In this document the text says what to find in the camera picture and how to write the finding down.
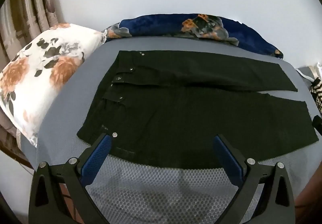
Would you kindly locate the grey bed sheet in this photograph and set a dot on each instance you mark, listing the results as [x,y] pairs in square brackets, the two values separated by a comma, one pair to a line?
[75,88]

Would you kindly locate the black pants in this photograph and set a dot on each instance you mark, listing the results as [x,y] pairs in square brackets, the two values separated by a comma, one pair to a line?
[181,113]

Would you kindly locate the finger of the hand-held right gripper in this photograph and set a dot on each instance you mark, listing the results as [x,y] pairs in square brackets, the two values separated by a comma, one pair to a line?
[317,124]

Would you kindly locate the white floral pillow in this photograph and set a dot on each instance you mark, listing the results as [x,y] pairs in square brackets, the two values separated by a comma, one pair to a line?
[37,80]

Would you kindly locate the beige patterned curtain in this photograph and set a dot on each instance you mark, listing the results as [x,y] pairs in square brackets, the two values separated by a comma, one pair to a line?
[30,2]

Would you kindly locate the wooden bed frame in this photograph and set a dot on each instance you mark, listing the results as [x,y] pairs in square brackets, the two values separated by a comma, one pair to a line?
[15,155]

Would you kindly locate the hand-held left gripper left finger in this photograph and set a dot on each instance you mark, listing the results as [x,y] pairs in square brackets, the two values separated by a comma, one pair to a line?
[98,156]

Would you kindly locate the black white striped cloth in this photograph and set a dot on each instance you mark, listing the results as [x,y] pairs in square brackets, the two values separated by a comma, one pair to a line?
[317,93]

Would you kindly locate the blue floral blanket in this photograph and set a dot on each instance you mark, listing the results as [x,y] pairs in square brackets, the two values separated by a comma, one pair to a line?
[156,24]

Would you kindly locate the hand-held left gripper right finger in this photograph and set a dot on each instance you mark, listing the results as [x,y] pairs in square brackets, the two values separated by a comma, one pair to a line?
[226,157]

